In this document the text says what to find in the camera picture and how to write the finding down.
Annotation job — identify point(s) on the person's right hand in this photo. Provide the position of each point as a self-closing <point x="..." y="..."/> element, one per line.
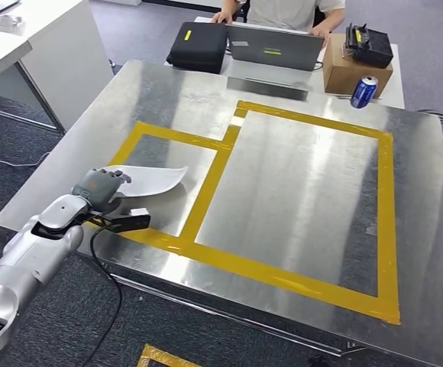
<point x="223" y="17"/>

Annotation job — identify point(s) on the white curved car part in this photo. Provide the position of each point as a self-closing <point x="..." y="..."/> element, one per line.
<point x="149" y="181"/>

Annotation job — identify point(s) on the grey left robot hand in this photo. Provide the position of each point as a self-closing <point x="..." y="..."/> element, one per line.
<point x="99" y="190"/>

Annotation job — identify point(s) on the person's left hand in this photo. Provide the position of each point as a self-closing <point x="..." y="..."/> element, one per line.
<point x="320" y="31"/>

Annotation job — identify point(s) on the person's right forearm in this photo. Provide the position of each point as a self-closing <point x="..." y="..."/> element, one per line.
<point x="231" y="5"/>

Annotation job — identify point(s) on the black zip case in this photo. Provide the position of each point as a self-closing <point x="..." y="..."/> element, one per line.
<point x="196" y="48"/>

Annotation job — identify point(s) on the brown cardboard box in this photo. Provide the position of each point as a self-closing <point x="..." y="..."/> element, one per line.
<point x="339" y="76"/>

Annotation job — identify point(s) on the yellow floor tape square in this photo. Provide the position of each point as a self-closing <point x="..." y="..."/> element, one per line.
<point x="149" y="354"/>

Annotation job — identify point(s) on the grey laptop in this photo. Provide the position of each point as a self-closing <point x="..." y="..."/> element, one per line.
<point x="275" y="50"/>

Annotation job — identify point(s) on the steel workbench table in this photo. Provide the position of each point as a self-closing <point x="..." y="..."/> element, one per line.
<point x="302" y="202"/>

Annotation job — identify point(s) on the person's left forearm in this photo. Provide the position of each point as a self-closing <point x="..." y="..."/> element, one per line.
<point x="332" y="17"/>

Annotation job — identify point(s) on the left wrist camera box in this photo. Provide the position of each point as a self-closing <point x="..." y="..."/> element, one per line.
<point x="137" y="220"/>

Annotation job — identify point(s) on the blue drink can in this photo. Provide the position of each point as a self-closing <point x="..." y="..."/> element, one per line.
<point x="364" y="92"/>

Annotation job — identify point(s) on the person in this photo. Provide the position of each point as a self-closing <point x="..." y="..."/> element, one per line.
<point x="282" y="10"/>

